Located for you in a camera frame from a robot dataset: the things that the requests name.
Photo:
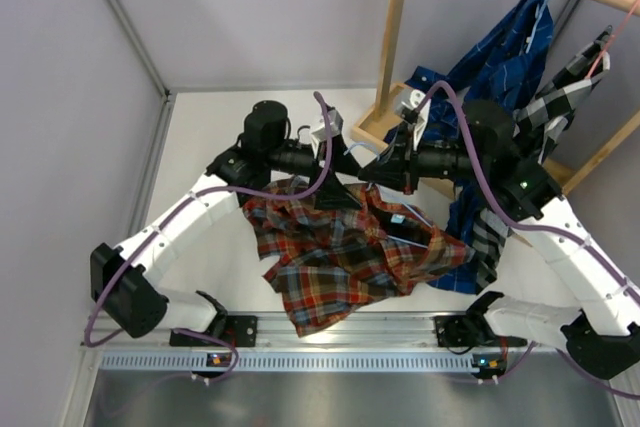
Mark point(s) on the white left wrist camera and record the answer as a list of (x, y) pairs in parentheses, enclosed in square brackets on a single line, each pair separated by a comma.
[(323, 130)]

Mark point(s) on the red brown plaid shirt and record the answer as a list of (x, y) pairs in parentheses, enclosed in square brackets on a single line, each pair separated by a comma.
[(321, 285)]

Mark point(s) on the aluminium table edge rail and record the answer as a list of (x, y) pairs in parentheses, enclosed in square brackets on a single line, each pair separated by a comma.
[(275, 331)]

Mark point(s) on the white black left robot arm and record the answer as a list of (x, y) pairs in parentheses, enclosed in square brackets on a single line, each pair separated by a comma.
[(125, 279)]

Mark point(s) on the pink wire hanger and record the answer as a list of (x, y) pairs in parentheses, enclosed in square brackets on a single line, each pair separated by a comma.
[(618, 30)]

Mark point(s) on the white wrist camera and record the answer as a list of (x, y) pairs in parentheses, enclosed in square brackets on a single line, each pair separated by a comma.
[(412, 106), (323, 130)]

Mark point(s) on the blue plaid shirt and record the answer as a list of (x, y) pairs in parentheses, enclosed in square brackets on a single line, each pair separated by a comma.
[(505, 67)]

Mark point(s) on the wooden diagonal rack brace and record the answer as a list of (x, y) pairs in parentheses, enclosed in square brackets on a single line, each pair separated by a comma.
[(628, 128)]

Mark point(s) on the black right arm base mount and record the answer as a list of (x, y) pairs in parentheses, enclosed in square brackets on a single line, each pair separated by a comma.
[(464, 331)]

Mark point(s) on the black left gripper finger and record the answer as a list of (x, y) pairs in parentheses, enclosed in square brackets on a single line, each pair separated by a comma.
[(333, 195), (344, 161)]

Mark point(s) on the black white checkered shirt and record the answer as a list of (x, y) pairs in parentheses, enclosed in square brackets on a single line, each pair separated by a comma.
[(538, 129)]

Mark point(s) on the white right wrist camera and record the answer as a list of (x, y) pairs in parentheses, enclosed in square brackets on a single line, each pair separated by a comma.
[(412, 106)]

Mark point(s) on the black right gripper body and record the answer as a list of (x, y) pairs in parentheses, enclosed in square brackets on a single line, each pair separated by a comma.
[(443, 162)]

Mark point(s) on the aluminium corner frame post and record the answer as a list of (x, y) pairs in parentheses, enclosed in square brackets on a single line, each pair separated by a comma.
[(135, 42)]

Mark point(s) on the light blue wire hanger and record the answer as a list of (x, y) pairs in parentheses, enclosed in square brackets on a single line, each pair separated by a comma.
[(377, 221)]

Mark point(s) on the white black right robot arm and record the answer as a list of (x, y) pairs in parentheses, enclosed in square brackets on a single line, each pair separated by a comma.
[(601, 333)]

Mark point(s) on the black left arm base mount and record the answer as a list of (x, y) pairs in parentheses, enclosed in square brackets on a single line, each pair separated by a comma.
[(238, 331)]

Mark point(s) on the wooden rack base tray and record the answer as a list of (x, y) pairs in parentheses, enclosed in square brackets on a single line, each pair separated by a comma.
[(371, 131)]

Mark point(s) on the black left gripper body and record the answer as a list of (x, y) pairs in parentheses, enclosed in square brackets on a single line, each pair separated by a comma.
[(296, 157)]

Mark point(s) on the perforated white cable duct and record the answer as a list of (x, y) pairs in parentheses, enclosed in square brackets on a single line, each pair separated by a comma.
[(218, 362)]

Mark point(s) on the wooden rack upright post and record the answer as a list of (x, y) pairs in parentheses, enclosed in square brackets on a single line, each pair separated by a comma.
[(388, 54)]

